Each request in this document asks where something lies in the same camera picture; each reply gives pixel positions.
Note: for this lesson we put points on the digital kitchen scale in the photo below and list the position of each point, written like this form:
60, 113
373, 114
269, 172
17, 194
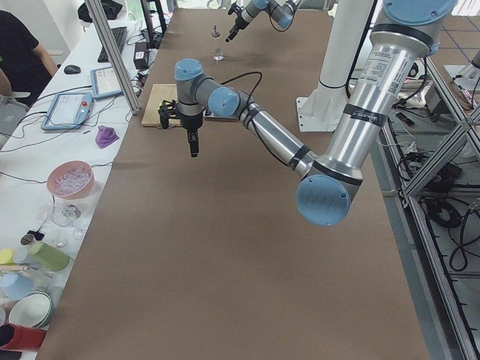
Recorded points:
208, 115

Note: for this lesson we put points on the far blue teach pendant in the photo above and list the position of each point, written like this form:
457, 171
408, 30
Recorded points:
104, 83

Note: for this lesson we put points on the yellow cup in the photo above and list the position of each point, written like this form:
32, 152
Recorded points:
7, 257

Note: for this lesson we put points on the black computer mouse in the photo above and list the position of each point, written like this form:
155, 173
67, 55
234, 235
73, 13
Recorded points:
72, 69

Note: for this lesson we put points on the white green bowl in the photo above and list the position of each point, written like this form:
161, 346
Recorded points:
33, 311

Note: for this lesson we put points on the bamboo cutting board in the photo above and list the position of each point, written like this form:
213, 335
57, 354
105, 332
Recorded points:
159, 93

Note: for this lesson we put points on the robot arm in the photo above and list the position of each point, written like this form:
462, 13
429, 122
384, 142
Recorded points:
403, 32
281, 16

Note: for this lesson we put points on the glass sauce bottle metal spout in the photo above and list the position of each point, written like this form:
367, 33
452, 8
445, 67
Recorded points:
217, 45

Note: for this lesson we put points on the pink bowl with ice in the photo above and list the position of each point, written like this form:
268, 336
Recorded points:
72, 180

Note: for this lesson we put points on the black label box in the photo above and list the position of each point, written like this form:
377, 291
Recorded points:
141, 55

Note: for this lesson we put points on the person in black shirt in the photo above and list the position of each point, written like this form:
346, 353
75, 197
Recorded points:
26, 66

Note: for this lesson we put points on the blue teach pendant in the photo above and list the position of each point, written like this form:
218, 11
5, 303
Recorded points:
68, 110
104, 83

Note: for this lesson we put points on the near blue teach pendant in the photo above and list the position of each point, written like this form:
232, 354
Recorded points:
68, 110

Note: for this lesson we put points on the purple cloth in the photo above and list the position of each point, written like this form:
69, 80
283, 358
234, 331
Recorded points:
106, 136

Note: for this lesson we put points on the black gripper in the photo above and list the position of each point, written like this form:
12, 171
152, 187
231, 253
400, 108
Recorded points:
191, 122
237, 27

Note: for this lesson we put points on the aluminium frame post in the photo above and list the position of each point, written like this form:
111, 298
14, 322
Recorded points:
108, 42

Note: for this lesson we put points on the green cup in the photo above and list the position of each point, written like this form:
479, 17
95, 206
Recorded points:
48, 256

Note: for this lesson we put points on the red cup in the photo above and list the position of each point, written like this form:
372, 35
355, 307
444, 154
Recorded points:
17, 337

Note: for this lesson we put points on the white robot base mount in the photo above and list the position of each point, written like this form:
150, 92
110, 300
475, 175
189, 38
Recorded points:
346, 54

